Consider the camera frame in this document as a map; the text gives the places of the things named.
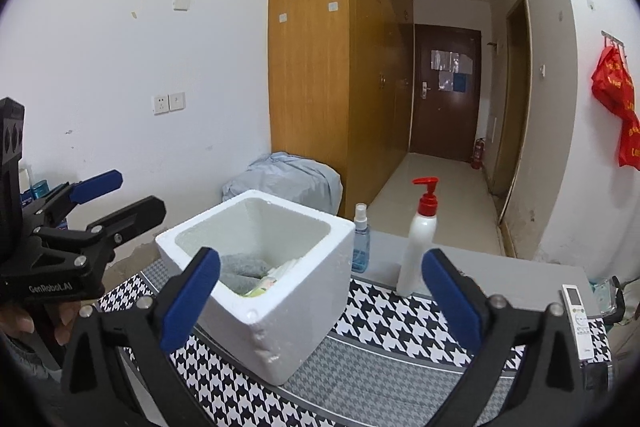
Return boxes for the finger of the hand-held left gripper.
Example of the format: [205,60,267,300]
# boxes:
[37,195,167,259]
[22,169,124,229]

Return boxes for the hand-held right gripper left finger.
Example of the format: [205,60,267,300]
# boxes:
[60,247,222,427]

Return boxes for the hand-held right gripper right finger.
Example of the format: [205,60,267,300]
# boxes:
[421,248,593,427]

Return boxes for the grey towel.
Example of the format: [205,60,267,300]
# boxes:
[220,254,273,293]

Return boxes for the white towel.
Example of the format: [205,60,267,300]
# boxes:
[262,257,304,288]

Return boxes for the white foam box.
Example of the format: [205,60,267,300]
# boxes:
[155,189,356,387]

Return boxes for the person's left forearm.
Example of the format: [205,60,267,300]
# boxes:
[0,334,66,388]

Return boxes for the person's left hand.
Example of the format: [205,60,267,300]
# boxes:
[0,300,82,348]

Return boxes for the white lotion pump bottle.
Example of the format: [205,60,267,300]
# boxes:
[396,177,440,298]

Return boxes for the houndstooth table mat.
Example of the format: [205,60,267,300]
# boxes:
[95,257,613,427]

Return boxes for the blue spray bottle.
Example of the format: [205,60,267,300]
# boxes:
[351,203,371,273]

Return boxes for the white remote control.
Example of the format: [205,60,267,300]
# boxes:
[561,284,601,363]

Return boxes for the light blue cloth bundle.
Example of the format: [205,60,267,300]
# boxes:
[221,152,344,218]

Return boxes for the clear plastic packet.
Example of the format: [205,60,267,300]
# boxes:
[590,277,626,318]

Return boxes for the dark brown entrance door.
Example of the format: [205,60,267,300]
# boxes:
[409,23,482,158]

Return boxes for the wooden side door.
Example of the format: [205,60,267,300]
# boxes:
[492,0,531,228]

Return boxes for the wooden wardrobe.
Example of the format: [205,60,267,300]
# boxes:
[268,0,415,220]

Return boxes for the grey paper notices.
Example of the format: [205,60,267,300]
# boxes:
[431,49,474,90]

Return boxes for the red plastic bag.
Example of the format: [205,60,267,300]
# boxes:
[591,46,640,168]

